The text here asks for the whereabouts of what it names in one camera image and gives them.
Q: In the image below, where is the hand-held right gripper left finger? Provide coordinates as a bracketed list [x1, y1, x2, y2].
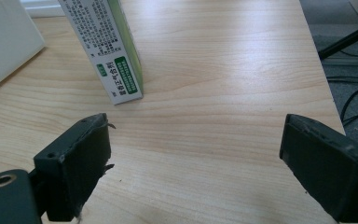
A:
[33, 112, 117, 223]

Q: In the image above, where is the white and green medicine box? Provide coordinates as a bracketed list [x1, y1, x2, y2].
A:
[57, 0, 145, 105]

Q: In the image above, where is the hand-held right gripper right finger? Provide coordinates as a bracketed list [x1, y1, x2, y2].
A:
[279, 113, 358, 224]

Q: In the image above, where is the black metal stand leg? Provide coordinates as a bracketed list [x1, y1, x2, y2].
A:
[318, 19, 358, 61]

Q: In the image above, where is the large white box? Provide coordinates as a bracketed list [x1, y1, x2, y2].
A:
[0, 0, 47, 98]

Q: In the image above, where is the black cable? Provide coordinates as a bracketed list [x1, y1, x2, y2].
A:
[339, 81, 358, 123]
[325, 75, 358, 84]

